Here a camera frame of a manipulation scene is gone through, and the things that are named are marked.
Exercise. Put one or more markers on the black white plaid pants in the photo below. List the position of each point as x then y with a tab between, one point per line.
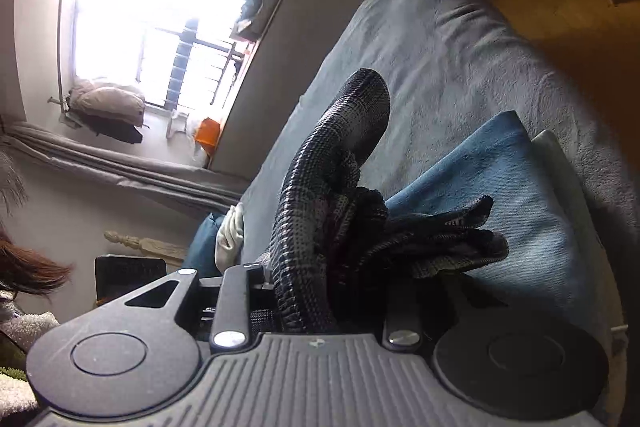
336	252

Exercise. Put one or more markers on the clothes hanging at window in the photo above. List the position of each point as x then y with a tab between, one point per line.
109	108

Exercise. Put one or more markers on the orange box on windowsill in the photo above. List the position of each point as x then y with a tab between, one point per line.
207	135

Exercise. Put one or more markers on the grey curtain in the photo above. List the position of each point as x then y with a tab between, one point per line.
184	188

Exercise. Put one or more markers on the folded white fleece garment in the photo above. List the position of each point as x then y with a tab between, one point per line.
230	238

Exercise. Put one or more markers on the teal blue pillow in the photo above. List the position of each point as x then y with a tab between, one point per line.
201	252

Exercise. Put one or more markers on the carved wooden bedpost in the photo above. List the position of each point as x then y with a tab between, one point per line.
172	253

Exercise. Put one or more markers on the grey bed blanket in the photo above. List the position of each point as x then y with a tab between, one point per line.
450	66

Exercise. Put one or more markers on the folded grey garment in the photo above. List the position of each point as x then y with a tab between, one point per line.
607	310

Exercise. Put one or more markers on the person brown hair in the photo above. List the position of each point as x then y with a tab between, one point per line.
28	272

